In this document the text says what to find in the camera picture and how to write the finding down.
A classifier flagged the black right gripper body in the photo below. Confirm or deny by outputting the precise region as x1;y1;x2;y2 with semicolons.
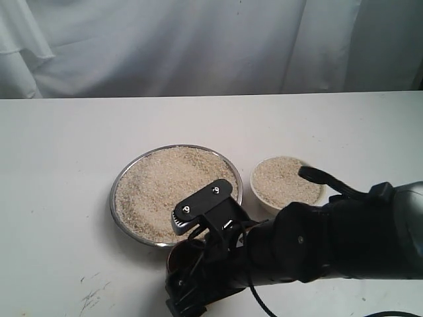
164;219;282;317

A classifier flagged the brown wooden cup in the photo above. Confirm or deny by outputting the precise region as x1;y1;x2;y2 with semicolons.
167;239;205;273

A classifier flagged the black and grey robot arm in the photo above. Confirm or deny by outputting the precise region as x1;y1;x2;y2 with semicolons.
165;180;422;316

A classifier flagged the small white rice bowl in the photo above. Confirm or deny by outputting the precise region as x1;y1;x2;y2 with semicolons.
250;156;325;217

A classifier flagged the metal plate of rice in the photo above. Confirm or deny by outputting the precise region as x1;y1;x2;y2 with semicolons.
109;145;243;248

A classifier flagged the white backdrop curtain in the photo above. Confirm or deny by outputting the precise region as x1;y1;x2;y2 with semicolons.
1;1;422;98

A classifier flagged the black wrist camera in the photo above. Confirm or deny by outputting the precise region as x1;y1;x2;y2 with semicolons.
171;179;250;236

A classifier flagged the black camera cable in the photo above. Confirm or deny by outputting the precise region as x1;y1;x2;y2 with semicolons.
184;166;423;317

